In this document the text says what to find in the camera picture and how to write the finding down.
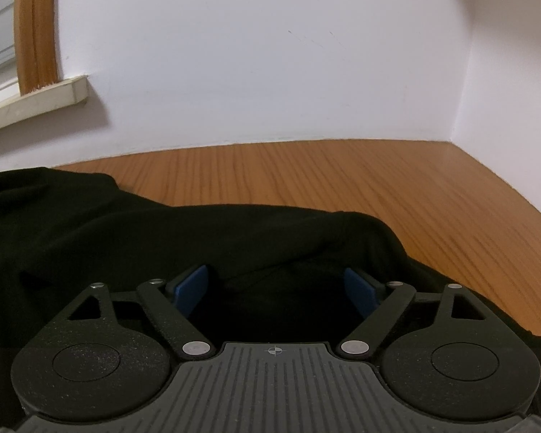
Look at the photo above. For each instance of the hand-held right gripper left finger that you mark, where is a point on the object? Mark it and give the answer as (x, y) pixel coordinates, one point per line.
(191, 291)

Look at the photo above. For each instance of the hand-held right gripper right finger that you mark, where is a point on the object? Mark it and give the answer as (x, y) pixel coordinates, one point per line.
(360, 293)

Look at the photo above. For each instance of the black garment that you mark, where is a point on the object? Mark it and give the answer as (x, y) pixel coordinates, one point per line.
(162, 239)

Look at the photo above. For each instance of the wooden window frame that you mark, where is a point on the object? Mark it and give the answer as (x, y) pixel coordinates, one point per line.
(36, 31)

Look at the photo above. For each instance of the white window sill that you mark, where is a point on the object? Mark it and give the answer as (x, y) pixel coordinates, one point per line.
(36, 101)

